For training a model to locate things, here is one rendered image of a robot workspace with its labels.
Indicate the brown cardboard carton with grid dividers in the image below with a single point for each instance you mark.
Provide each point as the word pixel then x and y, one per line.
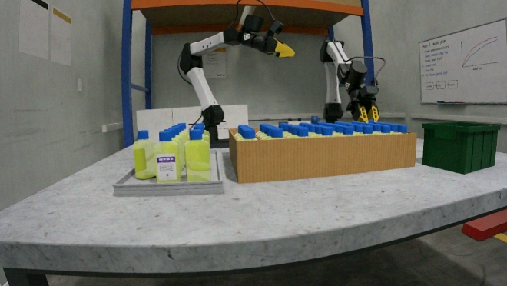
pixel 300 158

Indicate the green crate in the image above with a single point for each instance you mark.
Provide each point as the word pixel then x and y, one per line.
pixel 466 150

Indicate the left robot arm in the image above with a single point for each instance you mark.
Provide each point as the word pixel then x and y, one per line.
pixel 350 74

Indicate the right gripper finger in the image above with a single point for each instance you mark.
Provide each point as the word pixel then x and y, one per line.
pixel 280 48
pixel 288 54

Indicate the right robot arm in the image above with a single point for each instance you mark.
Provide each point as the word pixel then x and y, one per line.
pixel 191 64

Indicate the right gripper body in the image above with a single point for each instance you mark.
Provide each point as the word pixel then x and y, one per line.
pixel 269 44

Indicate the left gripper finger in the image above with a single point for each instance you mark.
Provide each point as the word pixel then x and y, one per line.
pixel 364 117
pixel 372 115

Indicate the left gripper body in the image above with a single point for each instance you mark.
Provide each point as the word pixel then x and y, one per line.
pixel 357 103

